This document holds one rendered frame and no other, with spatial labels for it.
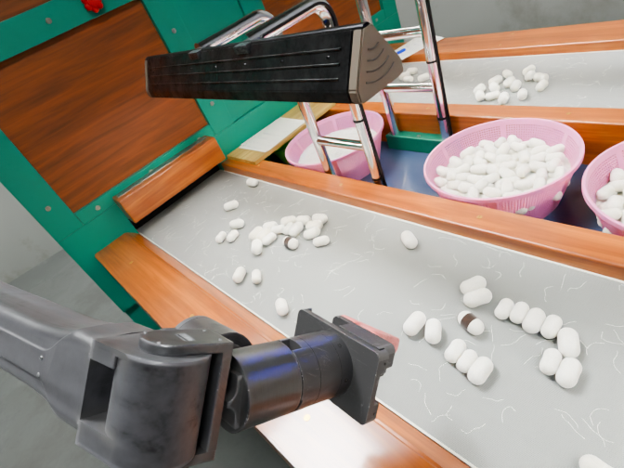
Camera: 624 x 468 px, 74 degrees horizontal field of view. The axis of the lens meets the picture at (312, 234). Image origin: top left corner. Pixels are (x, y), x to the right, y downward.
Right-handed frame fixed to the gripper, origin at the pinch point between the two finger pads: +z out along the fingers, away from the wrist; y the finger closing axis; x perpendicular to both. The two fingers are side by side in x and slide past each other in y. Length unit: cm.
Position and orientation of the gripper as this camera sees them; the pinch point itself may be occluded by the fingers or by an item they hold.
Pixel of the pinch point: (391, 344)
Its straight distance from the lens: 45.6
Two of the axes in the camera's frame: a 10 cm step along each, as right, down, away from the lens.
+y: -6.5, -2.4, 7.2
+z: 7.4, 0.1, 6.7
